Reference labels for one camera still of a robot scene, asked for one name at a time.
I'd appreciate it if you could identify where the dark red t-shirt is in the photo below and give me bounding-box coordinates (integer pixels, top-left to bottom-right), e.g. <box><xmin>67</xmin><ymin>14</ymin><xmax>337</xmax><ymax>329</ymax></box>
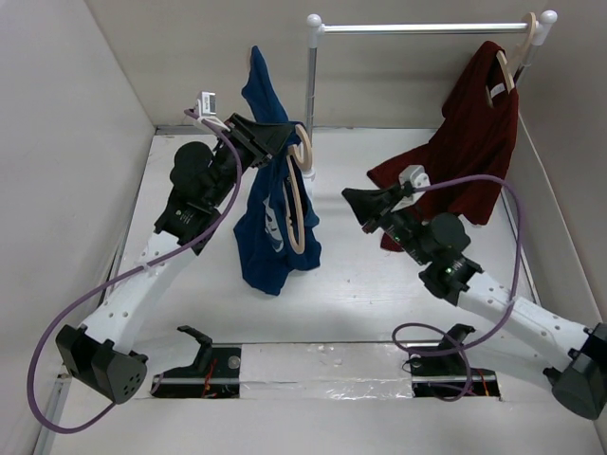
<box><xmin>367</xmin><ymin>41</ymin><xmax>519</xmax><ymax>226</ymax></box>

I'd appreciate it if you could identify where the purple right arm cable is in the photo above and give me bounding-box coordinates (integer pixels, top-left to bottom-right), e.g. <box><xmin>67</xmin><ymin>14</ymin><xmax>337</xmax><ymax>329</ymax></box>
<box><xmin>391</xmin><ymin>174</ymin><xmax>525</xmax><ymax>402</ymax></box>

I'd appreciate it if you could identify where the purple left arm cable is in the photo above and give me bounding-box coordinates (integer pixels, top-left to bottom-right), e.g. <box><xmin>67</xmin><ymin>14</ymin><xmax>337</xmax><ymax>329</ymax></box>
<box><xmin>26</xmin><ymin>108</ymin><xmax>242</xmax><ymax>435</ymax></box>

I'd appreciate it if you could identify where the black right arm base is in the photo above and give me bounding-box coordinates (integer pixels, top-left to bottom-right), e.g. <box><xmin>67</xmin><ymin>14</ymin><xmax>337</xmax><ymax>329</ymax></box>
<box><xmin>402</xmin><ymin>354</ymin><xmax>501</xmax><ymax>401</ymax></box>

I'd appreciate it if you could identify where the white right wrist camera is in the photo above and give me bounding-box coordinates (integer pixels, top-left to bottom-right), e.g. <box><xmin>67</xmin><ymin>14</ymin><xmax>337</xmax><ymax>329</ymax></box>
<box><xmin>392</xmin><ymin>165</ymin><xmax>430</xmax><ymax>212</ymax></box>

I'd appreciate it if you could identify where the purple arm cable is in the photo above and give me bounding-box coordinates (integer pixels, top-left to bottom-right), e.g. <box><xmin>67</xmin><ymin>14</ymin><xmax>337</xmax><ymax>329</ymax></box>
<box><xmin>391</xmin><ymin>174</ymin><xmax>525</xmax><ymax>402</ymax></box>
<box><xmin>26</xmin><ymin>108</ymin><xmax>242</xmax><ymax>435</ymax></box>

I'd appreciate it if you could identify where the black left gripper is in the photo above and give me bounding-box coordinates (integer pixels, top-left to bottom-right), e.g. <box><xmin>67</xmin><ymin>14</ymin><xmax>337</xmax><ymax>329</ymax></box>
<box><xmin>207</xmin><ymin>115</ymin><xmax>293</xmax><ymax>209</ymax></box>

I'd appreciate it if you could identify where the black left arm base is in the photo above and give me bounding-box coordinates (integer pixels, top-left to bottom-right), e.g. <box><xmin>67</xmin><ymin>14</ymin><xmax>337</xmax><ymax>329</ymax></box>
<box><xmin>150</xmin><ymin>325</ymin><xmax>242</xmax><ymax>399</ymax></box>

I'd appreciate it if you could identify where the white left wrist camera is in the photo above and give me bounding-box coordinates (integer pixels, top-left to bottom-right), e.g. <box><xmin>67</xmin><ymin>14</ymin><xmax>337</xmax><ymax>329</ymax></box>
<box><xmin>193</xmin><ymin>91</ymin><xmax>217</xmax><ymax>118</ymax></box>

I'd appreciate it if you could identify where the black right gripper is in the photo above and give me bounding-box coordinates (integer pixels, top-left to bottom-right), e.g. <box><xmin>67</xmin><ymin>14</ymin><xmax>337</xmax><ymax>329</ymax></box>
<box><xmin>339</xmin><ymin>183</ymin><xmax>430</xmax><ymax>265</ymax></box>

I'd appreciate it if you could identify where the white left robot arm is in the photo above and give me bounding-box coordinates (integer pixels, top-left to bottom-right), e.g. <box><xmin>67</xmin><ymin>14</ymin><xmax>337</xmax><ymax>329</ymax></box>
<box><xmin>56</xmin><ymin>114</ymin><xmax>295</xmax><ymax>405</ymax></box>

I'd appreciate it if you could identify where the blue printed t-shirt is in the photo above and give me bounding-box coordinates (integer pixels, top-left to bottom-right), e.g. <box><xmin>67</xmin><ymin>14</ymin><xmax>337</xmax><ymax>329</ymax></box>
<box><xmin>231</xmin><ymin>45</ymin><xmax>323</xmax><ymax>298</ymax></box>

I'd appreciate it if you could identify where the wooden hanger with shirt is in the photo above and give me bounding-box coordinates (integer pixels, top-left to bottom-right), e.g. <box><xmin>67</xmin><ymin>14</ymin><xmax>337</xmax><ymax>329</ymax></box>
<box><xmin>495</xmin><ymin>12</ymin><xmax>538</xmax><ymax>94</ymax></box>

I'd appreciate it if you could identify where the white clothes rack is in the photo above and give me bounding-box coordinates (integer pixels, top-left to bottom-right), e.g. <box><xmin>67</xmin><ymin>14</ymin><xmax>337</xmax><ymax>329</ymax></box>
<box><xmin>299</xmin><ymin>9</ymin><xmax>559</xmax><ymax>191</ymax></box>

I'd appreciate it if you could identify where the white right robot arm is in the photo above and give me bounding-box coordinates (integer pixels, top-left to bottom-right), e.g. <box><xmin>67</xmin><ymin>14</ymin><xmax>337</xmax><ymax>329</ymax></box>
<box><xmin>341</xmin><ymin>185</ymin><xmax>606</xmax><ymax>421</ymax></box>

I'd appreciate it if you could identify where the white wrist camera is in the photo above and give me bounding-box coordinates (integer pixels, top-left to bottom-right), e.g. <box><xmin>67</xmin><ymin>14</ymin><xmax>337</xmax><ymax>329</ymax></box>
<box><xmin>193</xmin><ymin>91</ymin><xmax>217</xmax><ymax>118</ymax></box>
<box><xmin>392</xmin><ymin>165</ymin><xmax>430</xmax><ymax>212</ymax></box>

